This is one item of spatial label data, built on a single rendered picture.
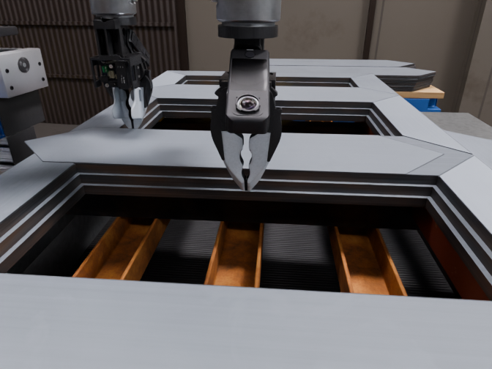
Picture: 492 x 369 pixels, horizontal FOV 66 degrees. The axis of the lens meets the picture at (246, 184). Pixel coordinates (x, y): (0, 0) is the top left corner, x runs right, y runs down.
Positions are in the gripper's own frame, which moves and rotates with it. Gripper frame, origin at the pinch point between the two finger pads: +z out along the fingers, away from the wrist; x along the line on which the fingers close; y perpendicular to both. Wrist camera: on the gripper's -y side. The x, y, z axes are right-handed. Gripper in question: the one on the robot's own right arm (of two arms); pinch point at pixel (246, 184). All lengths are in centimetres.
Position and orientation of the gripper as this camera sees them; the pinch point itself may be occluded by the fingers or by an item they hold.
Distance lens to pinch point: 51.3
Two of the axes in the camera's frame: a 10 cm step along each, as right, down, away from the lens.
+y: 0.8, -4.4, 8.9
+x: -10.0, -0.4, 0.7
